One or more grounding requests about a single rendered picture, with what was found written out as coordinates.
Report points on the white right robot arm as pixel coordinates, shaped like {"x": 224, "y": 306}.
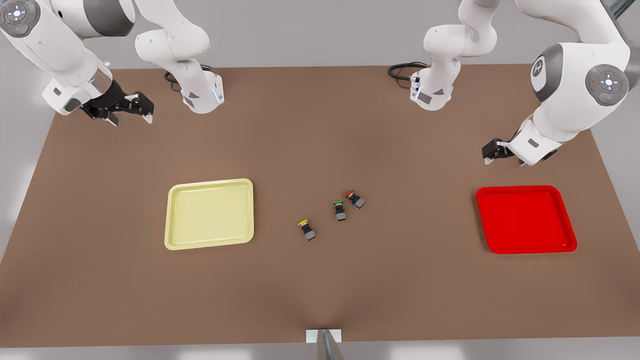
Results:
{"x": 60, "y": 45}

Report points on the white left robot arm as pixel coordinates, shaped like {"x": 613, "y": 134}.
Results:
{"x": 575, "y": 75}

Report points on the red tray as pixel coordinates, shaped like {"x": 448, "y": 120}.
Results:
{"x": 525, "y": 219}

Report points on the pale yellow tray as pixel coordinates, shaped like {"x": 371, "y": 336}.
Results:
{"x": 209, "y": 214}

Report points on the red-capped switch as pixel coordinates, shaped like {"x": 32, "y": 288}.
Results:
{"x": 355, "y": 199}

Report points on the green-capped switch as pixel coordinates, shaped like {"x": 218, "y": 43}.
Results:
{"x": 340, "y": 210}

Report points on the silver frame post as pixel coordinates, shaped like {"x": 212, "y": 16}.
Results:
{"x": 327, "y": 345}
{"x": 617, "y": 7}

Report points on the yellow-capped switch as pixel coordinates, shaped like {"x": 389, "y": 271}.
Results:
{"x": 306, "y": 229}

